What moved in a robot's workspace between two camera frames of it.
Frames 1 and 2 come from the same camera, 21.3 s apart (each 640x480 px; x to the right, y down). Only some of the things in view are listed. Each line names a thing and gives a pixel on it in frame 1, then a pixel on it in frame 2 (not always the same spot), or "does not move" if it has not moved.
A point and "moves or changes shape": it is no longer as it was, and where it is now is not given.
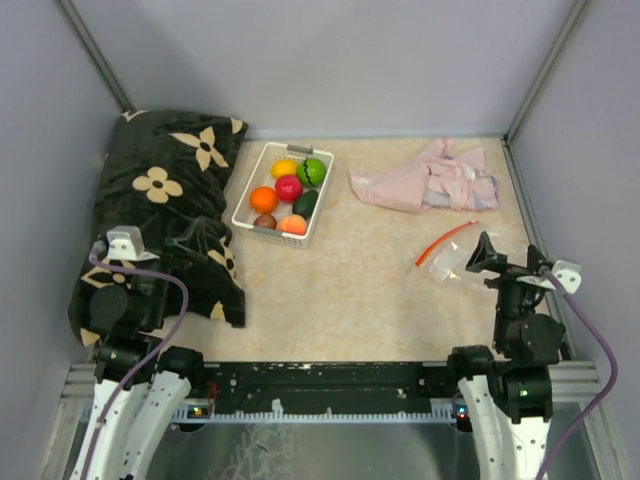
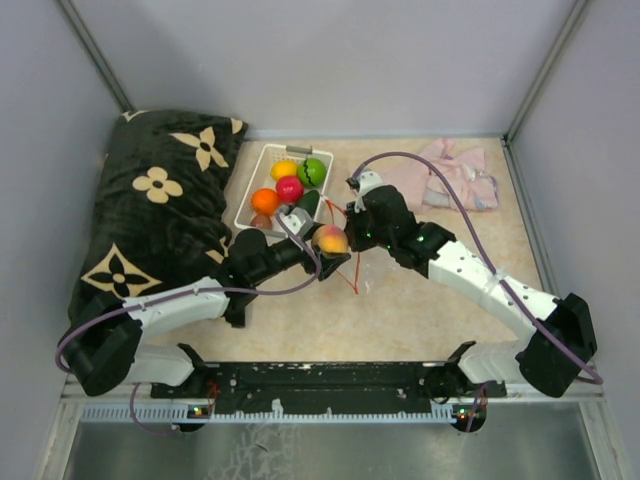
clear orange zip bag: x=447 y=256 moves or changes shape
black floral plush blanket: x=164 y=173 does not move
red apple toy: x=288 y=188 does not move
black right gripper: x=486 y=256 to x=353 y=217
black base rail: x=296 y=387 does not move
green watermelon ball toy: x=312 y=171 does not move
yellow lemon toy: x=282 y=167 does not move
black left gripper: x=186 y=252 to x=329 y=264
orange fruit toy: x=264 y=200 does not move
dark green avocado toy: x=305 y=203 does not move
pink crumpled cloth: x=447 y=179 does not move
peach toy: x=292 y=223 moves or changes shape
